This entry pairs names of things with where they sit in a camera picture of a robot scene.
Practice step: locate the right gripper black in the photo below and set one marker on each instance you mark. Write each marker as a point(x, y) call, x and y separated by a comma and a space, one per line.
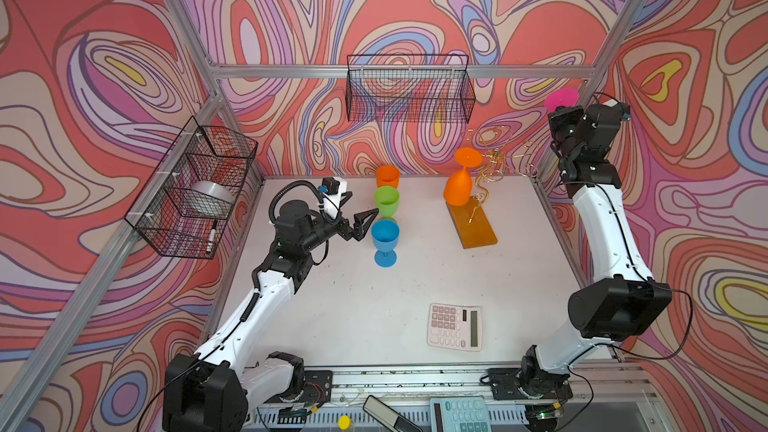
point(562, 114)

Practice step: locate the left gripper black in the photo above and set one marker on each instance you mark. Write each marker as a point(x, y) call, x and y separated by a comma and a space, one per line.
point(355, 231)

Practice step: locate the magenta wine glass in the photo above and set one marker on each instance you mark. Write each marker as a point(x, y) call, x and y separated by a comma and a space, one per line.
point(562, 98)

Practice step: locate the green wine glass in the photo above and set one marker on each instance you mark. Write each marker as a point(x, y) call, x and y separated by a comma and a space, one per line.
point(387, 201)

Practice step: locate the blue wine glass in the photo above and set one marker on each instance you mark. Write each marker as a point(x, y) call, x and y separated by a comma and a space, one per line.
point(385, 236)

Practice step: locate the orange wine glass front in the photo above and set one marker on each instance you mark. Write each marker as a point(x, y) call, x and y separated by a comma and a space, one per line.
point(387, 176)

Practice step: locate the orange wine glass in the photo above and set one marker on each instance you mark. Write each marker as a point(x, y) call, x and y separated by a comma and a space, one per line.
point(459, 185)
point(387, 176)

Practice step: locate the gold wire rack wooden base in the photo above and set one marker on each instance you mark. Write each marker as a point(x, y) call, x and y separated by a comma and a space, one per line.
point(470, 220)

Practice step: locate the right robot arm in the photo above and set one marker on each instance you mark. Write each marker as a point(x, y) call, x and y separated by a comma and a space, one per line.
point(624, 299)

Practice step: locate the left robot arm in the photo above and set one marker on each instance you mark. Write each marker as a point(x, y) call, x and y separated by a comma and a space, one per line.
point(213, 389)

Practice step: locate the marker pen in basket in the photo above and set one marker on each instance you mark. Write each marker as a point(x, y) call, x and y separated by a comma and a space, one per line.
point(211, 242)

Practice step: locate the silver tape roll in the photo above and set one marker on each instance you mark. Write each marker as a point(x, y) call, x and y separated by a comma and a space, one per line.
point(214, 190)

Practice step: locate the pink calculator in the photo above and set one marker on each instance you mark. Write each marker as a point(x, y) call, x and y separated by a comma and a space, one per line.
point(455, 327)

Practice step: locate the black phone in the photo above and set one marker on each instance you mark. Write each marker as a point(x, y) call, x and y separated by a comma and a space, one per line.
point(388, 417)

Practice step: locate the yellow small ball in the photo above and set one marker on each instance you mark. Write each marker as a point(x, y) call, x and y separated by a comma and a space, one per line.
point(344, 423)

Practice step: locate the teal calculator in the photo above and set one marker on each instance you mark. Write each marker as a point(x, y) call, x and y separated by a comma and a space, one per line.
point(459, 414)

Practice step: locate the black wire basket back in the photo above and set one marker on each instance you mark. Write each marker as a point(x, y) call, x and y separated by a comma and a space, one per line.
point(409, 87)

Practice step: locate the black wire basket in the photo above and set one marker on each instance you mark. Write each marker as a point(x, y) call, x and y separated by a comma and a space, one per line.
point(409, 87)
point(175, 220)

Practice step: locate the black wire basket left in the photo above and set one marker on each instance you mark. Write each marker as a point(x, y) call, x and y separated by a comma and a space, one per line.
point(175, 220)

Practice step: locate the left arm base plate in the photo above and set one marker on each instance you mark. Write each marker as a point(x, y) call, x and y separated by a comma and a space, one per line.
point(316, 390)

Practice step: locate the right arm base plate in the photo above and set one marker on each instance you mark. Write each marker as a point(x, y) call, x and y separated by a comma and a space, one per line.
point(515, 384)

